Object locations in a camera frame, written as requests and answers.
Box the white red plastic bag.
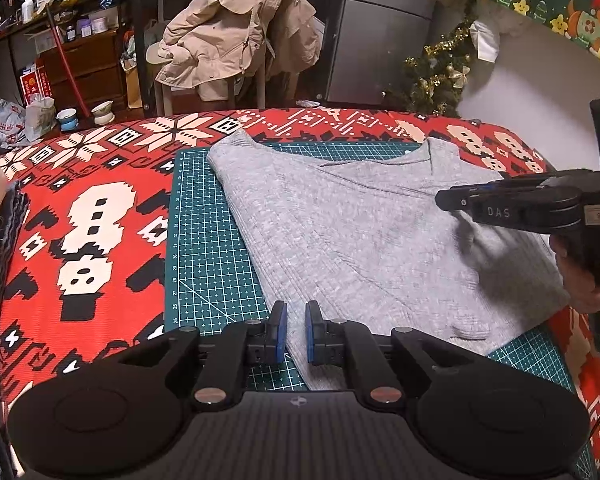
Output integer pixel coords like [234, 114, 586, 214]
[0, 99, 28, 146]

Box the wooden drawer cabinet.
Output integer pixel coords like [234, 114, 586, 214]
[35, 30, 131, 116]

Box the silver refrigerator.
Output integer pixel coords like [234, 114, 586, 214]
[325, 0, 443, 106]

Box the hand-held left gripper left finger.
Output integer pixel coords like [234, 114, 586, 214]
[119, 302, 288, 409]

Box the red patterned blanket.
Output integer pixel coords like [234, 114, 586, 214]
[0, 107, 600, 480]

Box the white hanging cloth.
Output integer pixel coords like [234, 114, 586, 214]
[469, 20, 501, 63]

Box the beige chair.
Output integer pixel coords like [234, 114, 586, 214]
[145, 40, 268, 116]

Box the small Christmas tree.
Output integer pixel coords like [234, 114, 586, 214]
[382, 15, 481, 118]

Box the beige jacket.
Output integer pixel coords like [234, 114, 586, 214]
[155, 0, 323, 103]

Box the white ceramic bowl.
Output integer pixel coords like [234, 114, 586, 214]
[90, 100, 116, 125]

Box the grey knit shirt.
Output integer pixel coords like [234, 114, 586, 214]
[206, 129, 571, 393]

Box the person's right hand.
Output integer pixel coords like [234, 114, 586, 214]
[550, 234, 600, 313]

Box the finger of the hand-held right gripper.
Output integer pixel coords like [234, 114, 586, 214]
[436, 185, 481, 221]

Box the red handled broom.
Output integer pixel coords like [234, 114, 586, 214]
[45, 5, 93, 118]

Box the green cutting mat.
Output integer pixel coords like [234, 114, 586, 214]
[165, 141, 596, 480]

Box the folded dark grey cloth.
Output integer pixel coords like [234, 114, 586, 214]
[0, 180, 31, 351]

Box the red carton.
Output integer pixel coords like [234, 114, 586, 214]
[19, 62, 53, 108]

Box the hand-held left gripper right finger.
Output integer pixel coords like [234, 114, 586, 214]
[305, 302, 475, 409]

